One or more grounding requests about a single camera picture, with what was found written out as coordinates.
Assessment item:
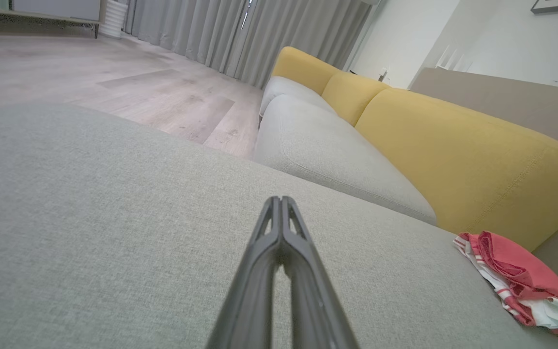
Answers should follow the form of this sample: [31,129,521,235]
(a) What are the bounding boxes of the red Bulls 23 jersey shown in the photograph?
[453,231,558,331]

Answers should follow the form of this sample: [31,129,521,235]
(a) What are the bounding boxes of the grey sofa seat cushion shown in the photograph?
[254,94,437,226]
[259,76,339,118]

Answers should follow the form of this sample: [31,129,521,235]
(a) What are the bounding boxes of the grey pleated curtain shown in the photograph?
[123,0,374,91]

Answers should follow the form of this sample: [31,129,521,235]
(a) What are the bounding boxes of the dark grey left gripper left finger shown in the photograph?
[206,196,282,349]

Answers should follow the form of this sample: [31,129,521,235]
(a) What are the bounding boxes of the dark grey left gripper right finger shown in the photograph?
[281,196,360,349]

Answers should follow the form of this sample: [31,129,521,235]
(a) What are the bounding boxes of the mint and grey TV cabinet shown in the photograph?
[0,0,102,39]

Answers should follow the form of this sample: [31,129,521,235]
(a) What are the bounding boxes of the grey and yellow sofa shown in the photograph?
[0,102,558,349]

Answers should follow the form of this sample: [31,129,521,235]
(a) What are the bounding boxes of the long yellow back cushion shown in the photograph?
[355,88,558,252]

